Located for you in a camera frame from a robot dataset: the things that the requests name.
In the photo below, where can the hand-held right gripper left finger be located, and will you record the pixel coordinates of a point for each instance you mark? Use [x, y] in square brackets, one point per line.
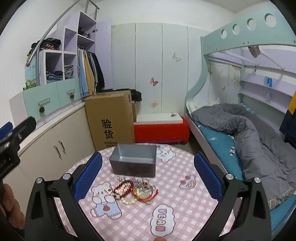
[89, 177]

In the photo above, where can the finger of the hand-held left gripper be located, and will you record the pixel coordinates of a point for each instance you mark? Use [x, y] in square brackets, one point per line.
[5, 130]
[26, 126]

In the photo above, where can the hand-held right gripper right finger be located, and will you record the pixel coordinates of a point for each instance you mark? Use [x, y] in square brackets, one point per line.
[208, 177]

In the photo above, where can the grey metal box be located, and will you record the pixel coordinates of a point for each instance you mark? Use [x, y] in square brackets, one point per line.
[133, 160]

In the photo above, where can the person's left hand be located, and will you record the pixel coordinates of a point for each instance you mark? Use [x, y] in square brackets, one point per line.
[10, 208]

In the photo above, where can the pinecone drawer ornament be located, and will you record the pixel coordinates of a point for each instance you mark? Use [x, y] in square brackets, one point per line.
[42, 109]
[72, 96]

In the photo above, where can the mint drawer unit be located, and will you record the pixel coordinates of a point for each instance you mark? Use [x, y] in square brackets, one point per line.
[46, 99]

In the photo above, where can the beige cabinet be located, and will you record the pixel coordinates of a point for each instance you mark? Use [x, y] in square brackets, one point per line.
[57, 139]

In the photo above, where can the teal bed sheet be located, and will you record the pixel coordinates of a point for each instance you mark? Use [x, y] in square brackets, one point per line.
[219, 141]

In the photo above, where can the green toy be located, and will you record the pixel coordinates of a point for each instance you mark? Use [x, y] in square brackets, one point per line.
[29, 85]

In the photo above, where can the folded jeans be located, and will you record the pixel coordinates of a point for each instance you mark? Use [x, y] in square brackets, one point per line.
[54, 76]

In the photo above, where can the grey duvet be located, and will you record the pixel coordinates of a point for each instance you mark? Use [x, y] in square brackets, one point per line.
[254, 139]

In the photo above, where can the tall cardboard box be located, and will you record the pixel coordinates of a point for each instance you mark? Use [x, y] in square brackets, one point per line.
[108, 120]

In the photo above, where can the pale jade pendant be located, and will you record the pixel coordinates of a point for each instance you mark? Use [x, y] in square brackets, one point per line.
[145, 199]

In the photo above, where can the red cloth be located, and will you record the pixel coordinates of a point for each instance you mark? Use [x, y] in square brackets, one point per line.
[161, 133]

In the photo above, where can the pink checked tablecloth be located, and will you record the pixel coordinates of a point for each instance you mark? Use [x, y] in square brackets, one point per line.
[138, 220]

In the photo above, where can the folded light clothes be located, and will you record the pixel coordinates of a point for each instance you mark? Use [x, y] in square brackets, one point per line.
[68, 71]

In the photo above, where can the white pillow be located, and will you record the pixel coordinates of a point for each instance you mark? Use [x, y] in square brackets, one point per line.
[196, 105]

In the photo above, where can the light blue hanging shirt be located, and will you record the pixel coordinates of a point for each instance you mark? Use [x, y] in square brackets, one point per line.
[81, 74]

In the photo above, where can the white board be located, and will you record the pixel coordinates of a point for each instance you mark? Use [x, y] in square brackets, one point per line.
[159, 118]

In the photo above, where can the yellow hanging jacket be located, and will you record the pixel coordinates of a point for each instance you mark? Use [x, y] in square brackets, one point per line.
[90, 74]

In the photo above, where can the dark clothes pile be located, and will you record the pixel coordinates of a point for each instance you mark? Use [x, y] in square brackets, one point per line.
[46, 44]

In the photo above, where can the small butterfly sticker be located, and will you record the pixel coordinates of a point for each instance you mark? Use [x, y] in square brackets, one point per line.
[223, 88]

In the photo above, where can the faded pink butterfly sticker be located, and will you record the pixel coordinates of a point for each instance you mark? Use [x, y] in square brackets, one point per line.
[154, 104]

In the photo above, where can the black hanging jacket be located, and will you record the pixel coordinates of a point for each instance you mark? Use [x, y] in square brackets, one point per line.
[99, 71]

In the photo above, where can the black cloth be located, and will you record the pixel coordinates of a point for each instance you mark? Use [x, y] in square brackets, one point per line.
[136, 95]

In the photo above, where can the purple shelf unit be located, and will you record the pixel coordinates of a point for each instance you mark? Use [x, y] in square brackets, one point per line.
[71, 41]

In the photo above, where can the navy and yellow jacket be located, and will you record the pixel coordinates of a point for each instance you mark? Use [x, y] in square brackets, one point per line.
[289, 122]

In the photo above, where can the dark folded clothes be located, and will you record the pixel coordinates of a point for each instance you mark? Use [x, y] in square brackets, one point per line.
[84, 32]

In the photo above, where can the small blue box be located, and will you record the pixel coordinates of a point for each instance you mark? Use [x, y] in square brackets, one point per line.
[269, 81]

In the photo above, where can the beige butterfly sticker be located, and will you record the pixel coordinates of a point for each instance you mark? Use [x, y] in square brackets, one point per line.
[177, 57]

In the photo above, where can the white wardrobe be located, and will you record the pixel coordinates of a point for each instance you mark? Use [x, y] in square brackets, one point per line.
[148, 58]

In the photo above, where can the brown hanging ornament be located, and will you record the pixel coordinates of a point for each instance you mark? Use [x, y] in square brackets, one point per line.
[254, 51]

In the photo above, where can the curved metal rail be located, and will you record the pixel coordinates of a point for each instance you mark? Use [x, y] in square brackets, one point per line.
[50, 27]

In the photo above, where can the mint bunk bed frame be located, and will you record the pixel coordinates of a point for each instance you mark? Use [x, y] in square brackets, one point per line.
[231, 41]

